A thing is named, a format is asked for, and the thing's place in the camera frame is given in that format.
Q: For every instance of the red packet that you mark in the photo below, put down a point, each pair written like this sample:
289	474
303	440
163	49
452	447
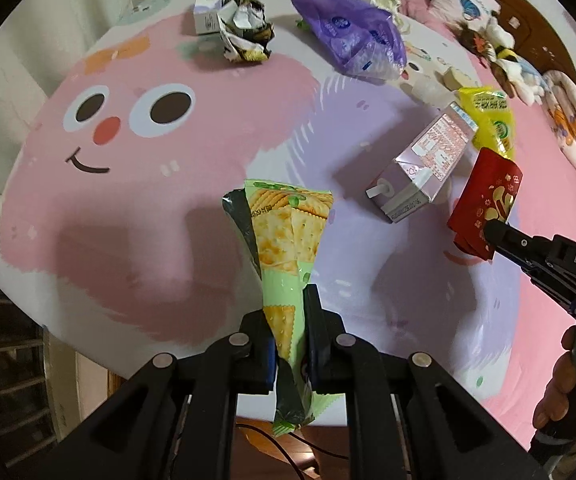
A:
488	195

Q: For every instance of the purple milk carton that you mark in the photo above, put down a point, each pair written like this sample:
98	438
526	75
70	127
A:
425	160

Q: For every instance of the plush doll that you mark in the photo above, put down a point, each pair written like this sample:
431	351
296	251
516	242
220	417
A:
498	52

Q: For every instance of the wooden headboard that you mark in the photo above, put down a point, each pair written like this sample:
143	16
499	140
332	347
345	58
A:
538	15

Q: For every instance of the yellow snack packet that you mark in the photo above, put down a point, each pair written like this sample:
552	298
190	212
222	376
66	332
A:
493	120

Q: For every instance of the printed rolled cushion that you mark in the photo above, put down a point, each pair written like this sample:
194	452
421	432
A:
573	120

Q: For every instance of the small white box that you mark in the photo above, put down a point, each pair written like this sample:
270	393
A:
205	12

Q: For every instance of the person's right hand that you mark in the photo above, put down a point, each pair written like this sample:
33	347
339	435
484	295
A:
558	385

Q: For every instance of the small cream block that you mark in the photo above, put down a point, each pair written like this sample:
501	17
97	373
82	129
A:
454	79

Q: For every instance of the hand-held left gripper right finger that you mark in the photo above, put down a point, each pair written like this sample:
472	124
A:
317	345

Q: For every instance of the crumpled foil wrapper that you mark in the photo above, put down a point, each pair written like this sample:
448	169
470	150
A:
245	30

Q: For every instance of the pink blanket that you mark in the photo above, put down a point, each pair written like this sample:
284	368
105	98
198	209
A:
415	7

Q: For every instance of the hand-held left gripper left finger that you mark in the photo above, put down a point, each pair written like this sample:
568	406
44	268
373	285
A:
267	362

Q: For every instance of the purple plastic bag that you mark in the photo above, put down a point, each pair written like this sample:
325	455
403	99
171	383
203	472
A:
353	30

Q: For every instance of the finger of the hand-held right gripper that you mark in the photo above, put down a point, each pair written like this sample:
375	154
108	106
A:
513	242

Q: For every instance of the green cracker wrapper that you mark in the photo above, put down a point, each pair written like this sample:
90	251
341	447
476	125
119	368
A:
288	240

